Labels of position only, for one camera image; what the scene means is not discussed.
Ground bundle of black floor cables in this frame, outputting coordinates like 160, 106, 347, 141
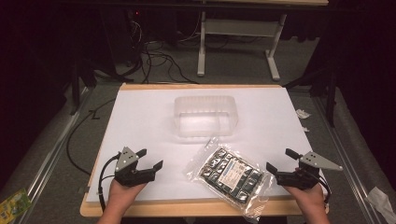
123, 10, 200, 85

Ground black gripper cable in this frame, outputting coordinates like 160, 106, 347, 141
311, 171, 332, 206
96, 151, 122, 214

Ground black metal stand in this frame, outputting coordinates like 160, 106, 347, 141
282, 66, 340, 129
68, 57, 98, 117

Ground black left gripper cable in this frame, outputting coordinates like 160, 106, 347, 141
96, 151, 122, 214

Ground crumpled white paper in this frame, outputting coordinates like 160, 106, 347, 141
294, 108, 313, 120

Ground person's left hand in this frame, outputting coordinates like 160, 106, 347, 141
104, 178, 148, 217

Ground white crumpled cloth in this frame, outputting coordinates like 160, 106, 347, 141
365, 185, 396, 224

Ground long black floor cable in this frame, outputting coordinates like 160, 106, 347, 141
65, 98, 117, 177

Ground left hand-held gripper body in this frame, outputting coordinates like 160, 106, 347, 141
113, 146, 156, 188

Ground clear plastic container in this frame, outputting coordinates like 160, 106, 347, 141
173, 94, 240, 140

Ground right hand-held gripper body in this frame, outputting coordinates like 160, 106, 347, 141
275, 150, 345, 191

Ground white board sheet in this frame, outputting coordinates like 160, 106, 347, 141
85, 86, 329, 205

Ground white metal desk frame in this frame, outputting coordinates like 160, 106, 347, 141
196, 0, 330, 83

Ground person's right hand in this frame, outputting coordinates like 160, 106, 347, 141
281, 167, 329, 217

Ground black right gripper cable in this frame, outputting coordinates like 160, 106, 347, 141
311, 171, 332, 206

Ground wooden table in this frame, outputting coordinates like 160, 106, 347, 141
78, 82, 331, 218

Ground green printed packet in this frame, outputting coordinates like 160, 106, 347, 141
0, 188, 34, 223

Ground clear bag of dark packets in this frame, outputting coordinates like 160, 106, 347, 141
185, 136, 276, 224

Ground metal floor rail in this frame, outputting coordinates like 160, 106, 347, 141
312, 95, 385, 224
17, 86, 95, 224

